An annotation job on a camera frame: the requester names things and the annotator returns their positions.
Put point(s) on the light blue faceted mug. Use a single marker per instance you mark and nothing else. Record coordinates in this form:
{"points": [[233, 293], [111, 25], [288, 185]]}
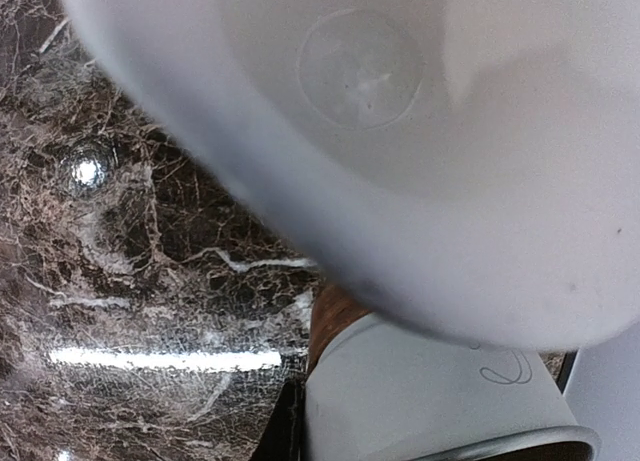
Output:
{"points": [[468, 167]]}

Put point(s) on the white steel tumbler cup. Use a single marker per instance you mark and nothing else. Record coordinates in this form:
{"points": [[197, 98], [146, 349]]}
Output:
{"points": [[376, 391]]}

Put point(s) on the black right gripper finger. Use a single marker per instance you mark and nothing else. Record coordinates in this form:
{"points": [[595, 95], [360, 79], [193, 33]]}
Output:
{"points": [[282, 438]]}

